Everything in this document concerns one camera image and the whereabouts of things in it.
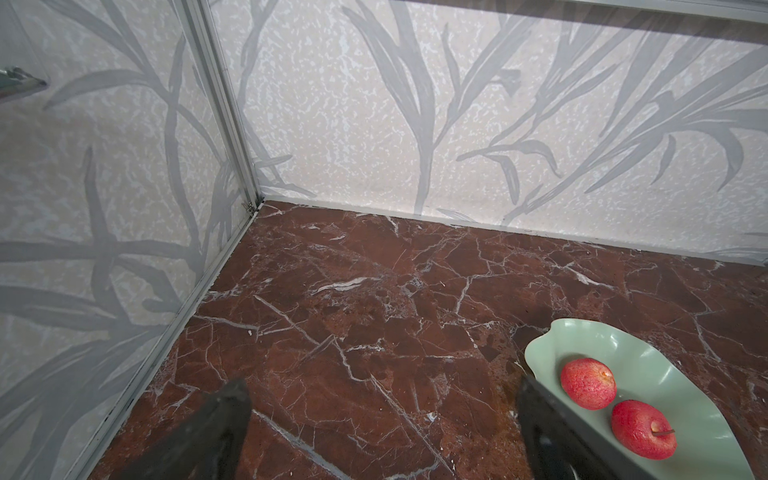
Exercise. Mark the red fake apple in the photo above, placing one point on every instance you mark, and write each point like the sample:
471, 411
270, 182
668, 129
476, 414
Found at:
643, 429
589, 383

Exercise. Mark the horizontal aluminium frame bar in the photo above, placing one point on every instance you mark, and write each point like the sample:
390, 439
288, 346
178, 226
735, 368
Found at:
754, 11

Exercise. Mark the aluminium corner frame post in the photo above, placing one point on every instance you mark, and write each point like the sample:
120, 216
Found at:
199, 29

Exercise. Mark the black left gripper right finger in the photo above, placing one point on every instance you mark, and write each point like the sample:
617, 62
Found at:
559, 444

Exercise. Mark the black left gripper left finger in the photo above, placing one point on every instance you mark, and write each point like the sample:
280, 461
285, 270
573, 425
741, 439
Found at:
207, 445

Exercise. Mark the pale green wavy fruit bowl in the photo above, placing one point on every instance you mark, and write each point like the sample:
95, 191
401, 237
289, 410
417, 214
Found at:
707, 447

